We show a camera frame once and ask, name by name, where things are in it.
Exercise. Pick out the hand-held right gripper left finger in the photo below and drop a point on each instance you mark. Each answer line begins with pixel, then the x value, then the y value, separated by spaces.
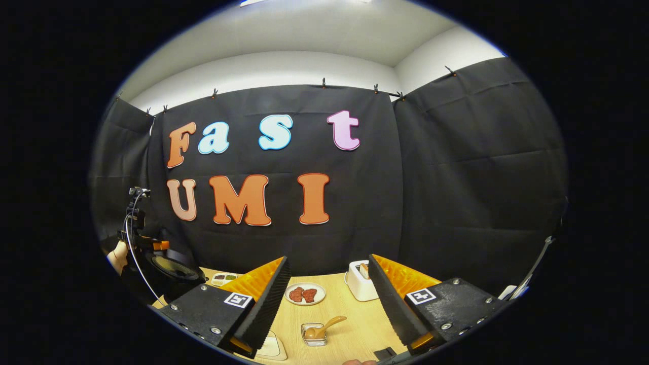
pixel 266 309

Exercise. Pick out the white round plate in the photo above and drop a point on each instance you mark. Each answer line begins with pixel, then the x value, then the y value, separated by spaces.
pixel 319 299

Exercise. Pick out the black table edge clamp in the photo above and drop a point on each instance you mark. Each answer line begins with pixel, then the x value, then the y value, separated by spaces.
pixel 384 354

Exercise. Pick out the black silver rice cooker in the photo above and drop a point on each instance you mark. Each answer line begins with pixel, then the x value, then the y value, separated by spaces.
pixel 175 268

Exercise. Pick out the red meat piece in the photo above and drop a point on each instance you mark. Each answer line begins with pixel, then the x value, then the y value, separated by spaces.
pixel 296 294
pixel 310 295

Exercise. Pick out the toasted bread slice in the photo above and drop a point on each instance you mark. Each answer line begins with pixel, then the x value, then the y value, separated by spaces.
pixel 364 270

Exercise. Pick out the white divided condiment dish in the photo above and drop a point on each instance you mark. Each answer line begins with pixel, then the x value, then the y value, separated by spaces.
pixel 224 279

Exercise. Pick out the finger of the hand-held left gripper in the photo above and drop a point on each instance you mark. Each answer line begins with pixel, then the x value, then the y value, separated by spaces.
pixel 161 246

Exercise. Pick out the wooden spoon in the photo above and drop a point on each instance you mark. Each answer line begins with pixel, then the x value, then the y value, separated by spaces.
pixel 329 324

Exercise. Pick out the black backdrop cloth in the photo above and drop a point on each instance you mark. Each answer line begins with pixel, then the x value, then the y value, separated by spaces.
pixel 456 177

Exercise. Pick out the white toaster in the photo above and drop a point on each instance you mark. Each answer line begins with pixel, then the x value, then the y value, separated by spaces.
pixel 360 289

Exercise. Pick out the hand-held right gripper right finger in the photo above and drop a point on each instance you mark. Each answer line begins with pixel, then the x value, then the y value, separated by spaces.
pixel 395 309

